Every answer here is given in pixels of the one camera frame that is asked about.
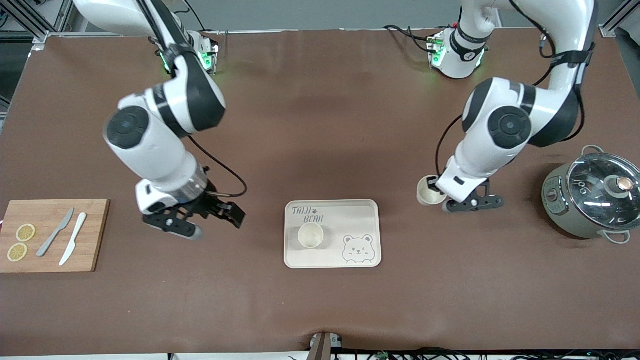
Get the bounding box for white IKEA cup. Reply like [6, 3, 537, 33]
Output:
[297, 222, 325, 249]
[417, 174, 449, 207]

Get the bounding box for wooden cutting board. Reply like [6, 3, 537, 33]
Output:
[0, 199, 111, 274]

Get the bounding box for grey-green electric cooking pot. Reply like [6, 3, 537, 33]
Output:
[541, 145, 640, 245]

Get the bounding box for white plastic knife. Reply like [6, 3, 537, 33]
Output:
[59, 212, 88, 267]

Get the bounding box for white bear print tray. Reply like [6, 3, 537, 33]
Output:
[284, 199, 382, 269]

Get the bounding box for grey plastic knife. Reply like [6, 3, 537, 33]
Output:
[36, 207, 75, 258]

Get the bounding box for glass pot lid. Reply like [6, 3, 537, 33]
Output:
[567, 152, 640, 231]

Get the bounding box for brown table mat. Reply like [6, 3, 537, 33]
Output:
[0, 29, 640, 357]

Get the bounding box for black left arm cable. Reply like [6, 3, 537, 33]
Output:
[435, 0, 598, 179]

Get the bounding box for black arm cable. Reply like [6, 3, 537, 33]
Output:
[187, 136, 249, 198]
[435, 0, 598, 179]

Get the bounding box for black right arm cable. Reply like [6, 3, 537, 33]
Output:
[187, 136, 249, 198]

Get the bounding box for black table edge cables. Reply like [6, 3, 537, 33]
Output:
[290, 347, 640, 360]

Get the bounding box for black base cable bundle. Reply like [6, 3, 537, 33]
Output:
[383, 24, 437, 55]

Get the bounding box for brown camera mount post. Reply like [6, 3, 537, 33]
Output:
[307, 331, 345, 360]

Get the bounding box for thin black base cable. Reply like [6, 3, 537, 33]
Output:
[181, 0, 208, 33]

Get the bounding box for aluminium frame profile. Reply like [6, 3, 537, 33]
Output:
[599, 0, 640, 39]
[0, 0, 76, 51]

